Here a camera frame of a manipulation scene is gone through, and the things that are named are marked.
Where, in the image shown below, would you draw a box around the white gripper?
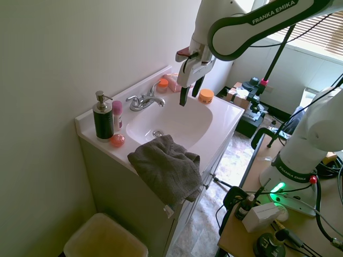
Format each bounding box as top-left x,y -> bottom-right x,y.
176,52 -> 217,108

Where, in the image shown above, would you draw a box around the grey towel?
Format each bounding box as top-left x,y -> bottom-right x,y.
126,134 -> 203,215

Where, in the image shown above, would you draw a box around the orange round container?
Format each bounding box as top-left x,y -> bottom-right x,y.
198,88 -> 215,104

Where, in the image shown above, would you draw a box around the pink wipes pack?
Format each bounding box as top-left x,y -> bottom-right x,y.
162,72 -> 185,93

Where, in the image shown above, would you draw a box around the small jar orange lid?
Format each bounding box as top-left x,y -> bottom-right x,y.
156,79 -> 169,94

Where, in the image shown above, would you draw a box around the chrome faucet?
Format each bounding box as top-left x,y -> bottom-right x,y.
125,80 -> 167,112

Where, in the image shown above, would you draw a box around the black case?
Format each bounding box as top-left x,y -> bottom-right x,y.
235,105 -> 267,139

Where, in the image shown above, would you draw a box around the pink deodorant stick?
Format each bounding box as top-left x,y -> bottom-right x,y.
111,100 -> 124,133

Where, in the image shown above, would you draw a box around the black C-clamp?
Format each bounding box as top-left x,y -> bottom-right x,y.
251,127 -> 279,150

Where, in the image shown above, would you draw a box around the pink round soap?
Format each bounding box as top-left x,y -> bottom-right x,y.
110,133 -> 126,147

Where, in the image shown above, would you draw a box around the black soap dispenser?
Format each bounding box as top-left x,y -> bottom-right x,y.
92,90 -> 115,143

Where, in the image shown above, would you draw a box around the black table clamp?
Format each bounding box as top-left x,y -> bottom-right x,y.
223,186 -> 250,215

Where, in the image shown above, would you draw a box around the grey vanity cabinet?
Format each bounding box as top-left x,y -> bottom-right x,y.
79,131 -> 236,257

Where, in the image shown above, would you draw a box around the dark dropper bottle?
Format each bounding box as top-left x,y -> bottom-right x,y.
235,194 -> 256,221

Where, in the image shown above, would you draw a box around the window blinds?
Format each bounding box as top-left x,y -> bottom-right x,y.
251,0 -> 343,58

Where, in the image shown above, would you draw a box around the white cardboard box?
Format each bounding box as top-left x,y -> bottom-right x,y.
242,202 -> 281,233

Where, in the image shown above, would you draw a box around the white round dish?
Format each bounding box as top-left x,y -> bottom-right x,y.
275,205 -> 289,222

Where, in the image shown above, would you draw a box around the beige trash bin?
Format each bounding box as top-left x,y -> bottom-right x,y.
63,213 -> 149,257

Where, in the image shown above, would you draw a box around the black round base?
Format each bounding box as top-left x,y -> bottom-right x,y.
253,232 -> 286,257

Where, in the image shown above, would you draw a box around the red wrist camera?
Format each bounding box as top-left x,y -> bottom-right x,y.
175,46 -> 200,64

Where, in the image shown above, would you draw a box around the black camera stand pole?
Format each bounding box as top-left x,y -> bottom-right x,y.
248,25 -> 295,108

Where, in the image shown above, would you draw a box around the black cable bundle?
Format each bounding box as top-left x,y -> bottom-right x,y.
316,152 -> 343,178

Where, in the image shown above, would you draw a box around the thick black cable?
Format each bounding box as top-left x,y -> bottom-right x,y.
315,183 -> 343,245

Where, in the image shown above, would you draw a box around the grey braided cable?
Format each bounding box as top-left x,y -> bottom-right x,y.
284,198 -> 343,248

